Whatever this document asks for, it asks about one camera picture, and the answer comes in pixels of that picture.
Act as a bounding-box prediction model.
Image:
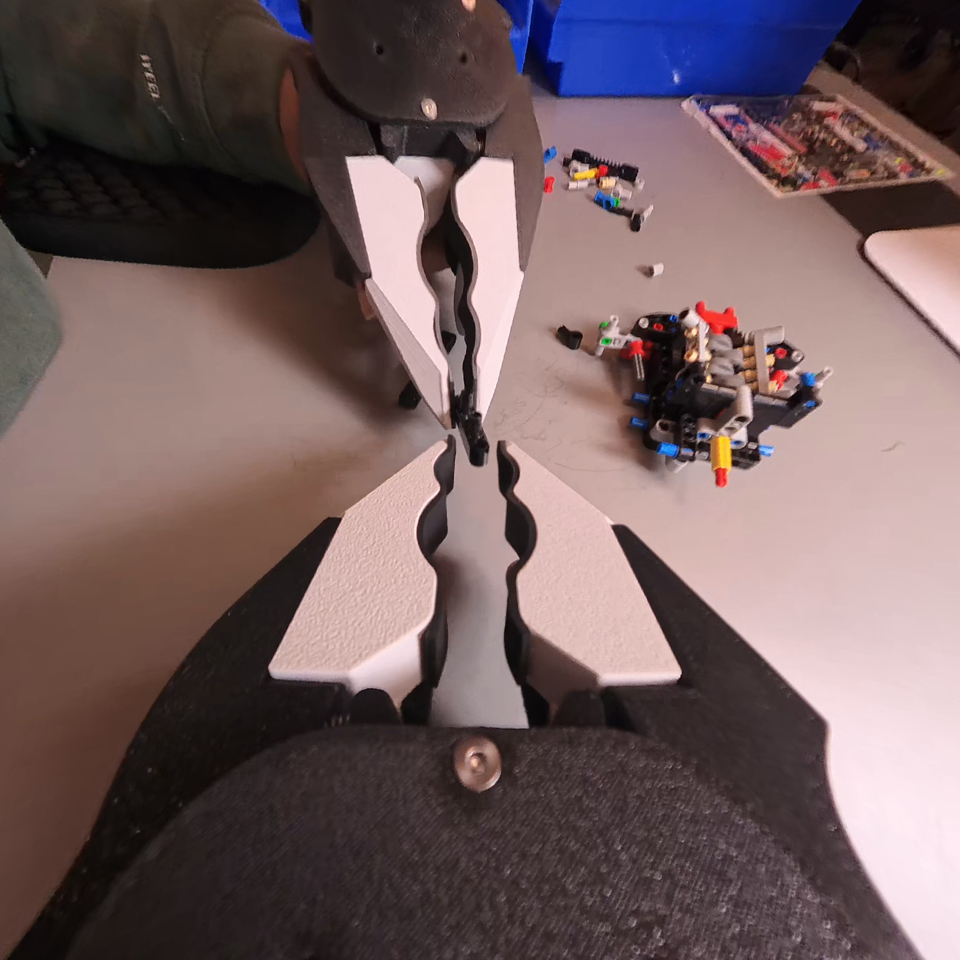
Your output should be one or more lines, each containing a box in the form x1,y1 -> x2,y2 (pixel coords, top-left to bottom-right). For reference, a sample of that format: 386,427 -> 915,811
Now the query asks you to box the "glossy lego sticker sheet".
681,93 -> 954,198

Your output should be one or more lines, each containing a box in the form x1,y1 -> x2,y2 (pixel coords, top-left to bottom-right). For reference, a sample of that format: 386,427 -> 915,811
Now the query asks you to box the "black dimpled cushion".
0,142 -> 322,270

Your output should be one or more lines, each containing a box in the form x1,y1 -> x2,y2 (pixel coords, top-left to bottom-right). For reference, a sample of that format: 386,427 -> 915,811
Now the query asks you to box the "white rounded stand base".
862,225 -> 960,354

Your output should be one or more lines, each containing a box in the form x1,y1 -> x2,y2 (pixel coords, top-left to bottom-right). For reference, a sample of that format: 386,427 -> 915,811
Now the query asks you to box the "wide blue plastic bin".
528,0 -> 864,99

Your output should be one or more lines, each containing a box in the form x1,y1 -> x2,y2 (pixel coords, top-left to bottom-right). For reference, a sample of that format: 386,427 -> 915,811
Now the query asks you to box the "long black lego beam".
452,390 -> 491,468

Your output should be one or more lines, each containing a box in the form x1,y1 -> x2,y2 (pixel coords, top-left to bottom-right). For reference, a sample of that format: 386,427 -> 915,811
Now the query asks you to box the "person's left hand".
279,63 -> 318,195

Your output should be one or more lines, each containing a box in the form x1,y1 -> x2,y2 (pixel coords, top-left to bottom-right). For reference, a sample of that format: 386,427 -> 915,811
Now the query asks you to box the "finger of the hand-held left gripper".
345,153 -> 453,430
447,153 -> 526,417

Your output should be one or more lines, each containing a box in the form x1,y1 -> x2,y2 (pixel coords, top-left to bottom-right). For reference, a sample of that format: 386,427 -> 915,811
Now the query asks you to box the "black lego box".
821,178 -> 960,240

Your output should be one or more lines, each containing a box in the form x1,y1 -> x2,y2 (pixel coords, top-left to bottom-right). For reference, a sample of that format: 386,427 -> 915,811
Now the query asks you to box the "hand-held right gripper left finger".
267,438 -> 457,725

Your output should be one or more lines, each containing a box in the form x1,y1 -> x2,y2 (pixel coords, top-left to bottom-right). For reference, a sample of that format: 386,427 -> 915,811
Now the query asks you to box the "pile of loose lego pieces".
541,146 -> 655,234

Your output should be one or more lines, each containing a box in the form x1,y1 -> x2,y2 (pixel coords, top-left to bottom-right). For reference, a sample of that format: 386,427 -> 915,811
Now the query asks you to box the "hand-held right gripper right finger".
496,441 -> 684,727

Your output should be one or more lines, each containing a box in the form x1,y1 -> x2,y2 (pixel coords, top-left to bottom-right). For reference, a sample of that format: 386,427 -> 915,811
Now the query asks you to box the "multicolour lego chassis assembly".
596,300 -> 835,489

